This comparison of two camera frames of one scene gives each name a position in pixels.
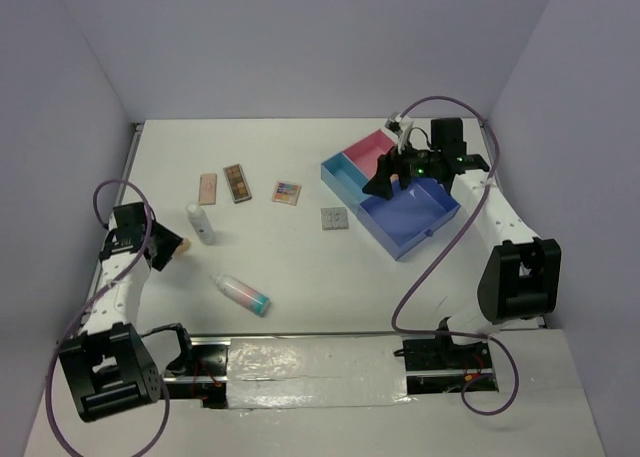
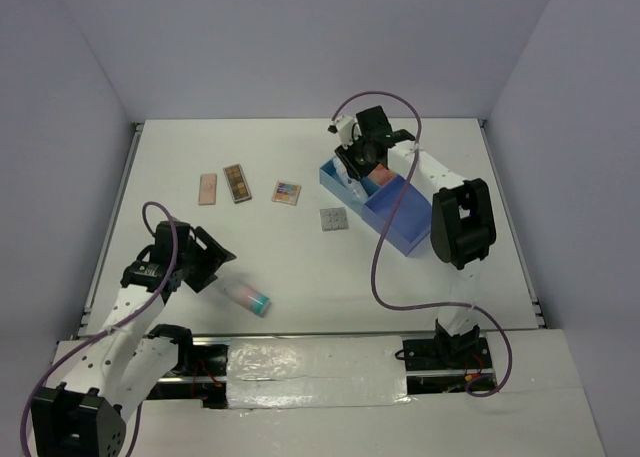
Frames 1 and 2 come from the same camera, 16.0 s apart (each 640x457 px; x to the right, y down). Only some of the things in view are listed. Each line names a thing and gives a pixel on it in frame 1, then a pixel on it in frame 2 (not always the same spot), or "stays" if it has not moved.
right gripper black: [389, 164] -> [346, 153]
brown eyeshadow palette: [237, 183] stays
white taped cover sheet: [361, 371] stays
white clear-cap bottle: [200, 223] -> [348, 180]
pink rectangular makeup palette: [207, 189] stays
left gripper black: [170, 240] -> [213, 256]
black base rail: [199, 368] stays
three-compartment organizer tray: [401, 222] stays
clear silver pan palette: [334, 218] stays
